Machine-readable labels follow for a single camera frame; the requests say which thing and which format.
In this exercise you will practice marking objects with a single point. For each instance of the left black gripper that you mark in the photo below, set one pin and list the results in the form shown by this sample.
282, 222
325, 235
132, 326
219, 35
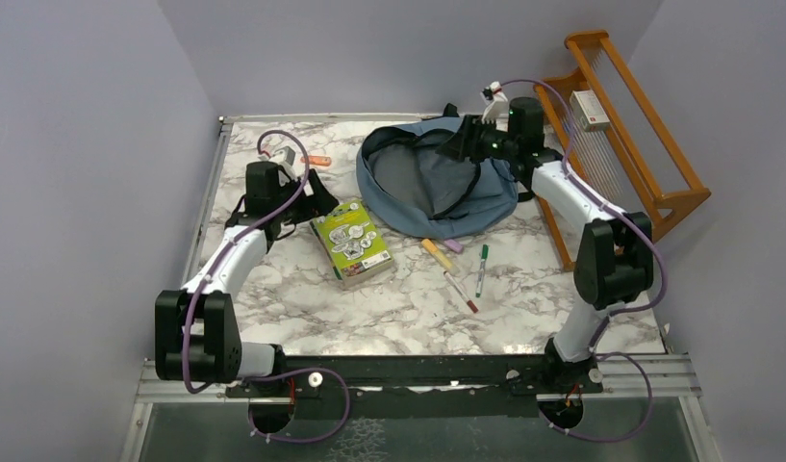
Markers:
319, 202

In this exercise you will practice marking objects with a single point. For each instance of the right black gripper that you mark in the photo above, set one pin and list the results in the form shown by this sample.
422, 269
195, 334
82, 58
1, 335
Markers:
464, 142

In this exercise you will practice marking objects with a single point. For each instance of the blue student backpack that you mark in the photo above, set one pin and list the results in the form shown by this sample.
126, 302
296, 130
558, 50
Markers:
420, 193

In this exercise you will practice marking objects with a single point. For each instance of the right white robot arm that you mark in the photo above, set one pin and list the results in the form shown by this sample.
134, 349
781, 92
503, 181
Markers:
614, 263

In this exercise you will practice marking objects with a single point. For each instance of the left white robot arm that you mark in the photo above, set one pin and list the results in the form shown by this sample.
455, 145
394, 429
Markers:
197, 339

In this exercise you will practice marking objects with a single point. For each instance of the orange wooden rack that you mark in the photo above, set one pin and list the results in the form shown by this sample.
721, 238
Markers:
635, 161

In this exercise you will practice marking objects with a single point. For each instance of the small white box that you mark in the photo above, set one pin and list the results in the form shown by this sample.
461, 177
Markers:
588, 111

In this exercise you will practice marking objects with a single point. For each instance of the green illustrated book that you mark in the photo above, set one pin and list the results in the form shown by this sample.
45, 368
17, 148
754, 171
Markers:
353, 243

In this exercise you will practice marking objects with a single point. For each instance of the green marker pen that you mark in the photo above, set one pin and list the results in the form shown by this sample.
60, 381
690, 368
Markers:
480, 275

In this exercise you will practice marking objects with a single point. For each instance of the pink highlighter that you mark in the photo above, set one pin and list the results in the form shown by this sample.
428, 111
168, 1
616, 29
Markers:
453, 245

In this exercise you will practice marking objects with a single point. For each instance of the yellow orange highlighter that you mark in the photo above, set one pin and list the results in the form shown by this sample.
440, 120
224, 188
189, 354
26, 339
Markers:
439, 256

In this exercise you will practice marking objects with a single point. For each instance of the red marker pen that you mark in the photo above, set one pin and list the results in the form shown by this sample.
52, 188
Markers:
457, 287

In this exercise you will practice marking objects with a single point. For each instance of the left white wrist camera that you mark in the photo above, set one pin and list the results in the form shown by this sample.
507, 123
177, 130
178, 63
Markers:
285, 158

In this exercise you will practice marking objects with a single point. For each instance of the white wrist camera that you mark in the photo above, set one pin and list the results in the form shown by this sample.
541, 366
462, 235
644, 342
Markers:
497, 102
285, 158

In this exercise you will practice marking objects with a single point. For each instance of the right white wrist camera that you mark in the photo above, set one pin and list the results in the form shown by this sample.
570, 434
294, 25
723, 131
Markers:
497, 102

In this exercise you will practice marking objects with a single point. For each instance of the black metal base rail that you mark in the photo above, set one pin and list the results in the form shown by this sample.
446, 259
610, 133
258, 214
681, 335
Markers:
416, 386

